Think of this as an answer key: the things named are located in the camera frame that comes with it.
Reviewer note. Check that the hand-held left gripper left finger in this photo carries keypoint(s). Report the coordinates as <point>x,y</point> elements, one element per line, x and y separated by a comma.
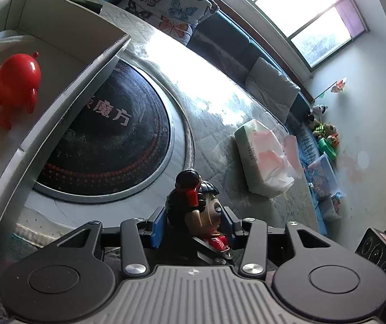
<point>159,226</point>

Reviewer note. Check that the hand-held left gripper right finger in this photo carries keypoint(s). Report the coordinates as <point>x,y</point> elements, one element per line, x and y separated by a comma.
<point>234,231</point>

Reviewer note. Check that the black red toy figure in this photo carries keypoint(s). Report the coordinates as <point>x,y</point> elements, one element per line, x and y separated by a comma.
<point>193,209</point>

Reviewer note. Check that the grey cardboard box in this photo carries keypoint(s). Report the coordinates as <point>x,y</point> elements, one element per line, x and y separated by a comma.
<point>78,84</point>

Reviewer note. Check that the green pink tissue pack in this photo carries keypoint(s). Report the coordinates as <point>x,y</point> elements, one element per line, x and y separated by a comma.
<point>264,157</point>

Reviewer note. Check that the black round heater panel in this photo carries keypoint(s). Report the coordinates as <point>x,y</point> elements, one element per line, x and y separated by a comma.
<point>118,141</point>

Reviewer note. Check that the clear printed plastic box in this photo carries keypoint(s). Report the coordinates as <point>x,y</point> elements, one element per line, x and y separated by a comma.
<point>321,173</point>

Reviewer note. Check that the grey quilted table cover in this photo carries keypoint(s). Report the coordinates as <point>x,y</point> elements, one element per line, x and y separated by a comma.
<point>213,114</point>

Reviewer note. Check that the green plastic toy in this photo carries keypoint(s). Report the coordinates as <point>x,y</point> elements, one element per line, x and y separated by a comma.
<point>328,146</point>

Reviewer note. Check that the pile of small plush toys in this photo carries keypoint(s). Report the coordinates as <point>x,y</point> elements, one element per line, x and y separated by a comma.
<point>323,130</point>

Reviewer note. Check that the black white plush toy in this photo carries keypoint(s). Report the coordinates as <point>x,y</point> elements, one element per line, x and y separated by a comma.
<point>318,109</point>

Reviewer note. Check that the grey sofa cushion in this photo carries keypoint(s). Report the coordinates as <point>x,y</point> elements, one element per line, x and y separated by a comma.
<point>270,86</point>

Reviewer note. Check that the small paper flag toy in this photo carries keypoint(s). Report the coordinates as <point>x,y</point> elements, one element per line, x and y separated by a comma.
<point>339,85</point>

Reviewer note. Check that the blue sofa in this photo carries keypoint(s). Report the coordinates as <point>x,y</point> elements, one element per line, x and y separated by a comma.
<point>233,50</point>

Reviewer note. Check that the butterfly print pillow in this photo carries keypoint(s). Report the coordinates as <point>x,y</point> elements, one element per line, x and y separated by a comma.
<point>166,6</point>

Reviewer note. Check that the window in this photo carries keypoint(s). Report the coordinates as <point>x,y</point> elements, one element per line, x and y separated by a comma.
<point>297,3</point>

